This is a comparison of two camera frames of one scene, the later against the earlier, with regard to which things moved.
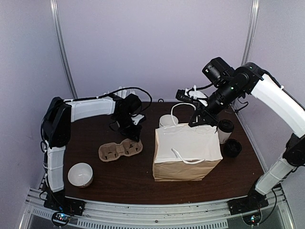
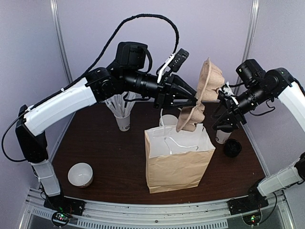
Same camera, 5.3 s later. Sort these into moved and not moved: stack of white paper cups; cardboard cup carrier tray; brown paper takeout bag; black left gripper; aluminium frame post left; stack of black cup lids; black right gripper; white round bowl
Moved: brown paper takeout bag; cardboard cup carrier tray; black left gripper; black right gripper
Not moved: stack of white paper cups; white round bowl; stack of black cup lids; aluminium frame post left
